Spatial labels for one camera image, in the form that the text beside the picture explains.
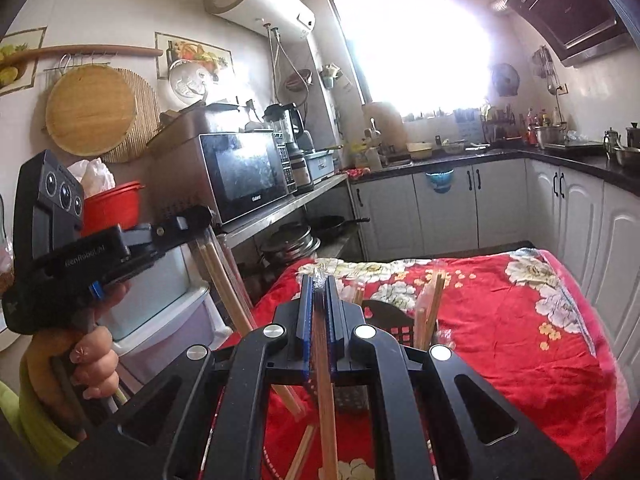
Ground dark range hood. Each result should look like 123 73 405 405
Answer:
500 0 633 68

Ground silver microwave oven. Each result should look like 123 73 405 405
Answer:
199 130 291 226

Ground blue bowl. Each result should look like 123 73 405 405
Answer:
425 169 456 194

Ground round wooden board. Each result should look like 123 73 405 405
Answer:
45 66 138 157

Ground white round plastic strainer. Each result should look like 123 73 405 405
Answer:
168 59 213 106

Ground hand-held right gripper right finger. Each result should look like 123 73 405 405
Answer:
324 276 581 480

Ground red plastic bucket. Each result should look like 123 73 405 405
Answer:
82 181 146 238

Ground white plastic drawer cabinet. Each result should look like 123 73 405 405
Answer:
97 247 233 396

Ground white plastic bag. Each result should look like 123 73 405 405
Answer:
67 157 116 198

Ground pile of chopsticks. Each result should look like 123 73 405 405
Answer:
284 424 319 480

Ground large steel pot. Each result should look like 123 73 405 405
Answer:
535 124 568 148

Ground dish rack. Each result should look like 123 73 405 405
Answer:
480 110 518 143

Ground person's left forearm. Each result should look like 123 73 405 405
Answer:
0 380 76 468

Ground small wall planter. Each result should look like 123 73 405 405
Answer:
320 63 343 91

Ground black frying pan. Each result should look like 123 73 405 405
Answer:
305 215 371 241

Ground white cylindrical water heater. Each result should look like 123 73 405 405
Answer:
206 0 318 41

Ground fruit wall picture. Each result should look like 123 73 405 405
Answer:
0 27 48 96
154 32 233 81

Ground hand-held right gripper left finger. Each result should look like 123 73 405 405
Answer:
57 274 321 480

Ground grey blue plastic container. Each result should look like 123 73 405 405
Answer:
303 151 336 183

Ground round woven mat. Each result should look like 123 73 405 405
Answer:
100 67 163 163

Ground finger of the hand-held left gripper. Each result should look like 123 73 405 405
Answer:
132 241 203 265
127 205 215 248

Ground stacked steel pot lids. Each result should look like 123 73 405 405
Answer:
260 222 321 266

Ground wooden rolling pin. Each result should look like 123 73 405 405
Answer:
0 45 165 68

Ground white kitchen cabinets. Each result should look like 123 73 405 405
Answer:
350 157 640 361

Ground red floral tablecloth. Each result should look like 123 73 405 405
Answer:
210 249 626 480

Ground hanging kitchen utensils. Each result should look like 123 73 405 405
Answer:
531 45 558 96

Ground round wall ornament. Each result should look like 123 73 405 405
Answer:
491 63 521 97

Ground black blender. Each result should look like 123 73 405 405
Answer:
263 102 313 158

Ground person's left hand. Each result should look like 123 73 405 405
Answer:
22 280 132 426

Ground kitchen window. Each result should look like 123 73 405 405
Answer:
327 0 493 121

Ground black plastic mesh basket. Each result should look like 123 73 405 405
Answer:
305 299 453 416

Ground dark glass jar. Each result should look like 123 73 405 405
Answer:
290 155 311 193

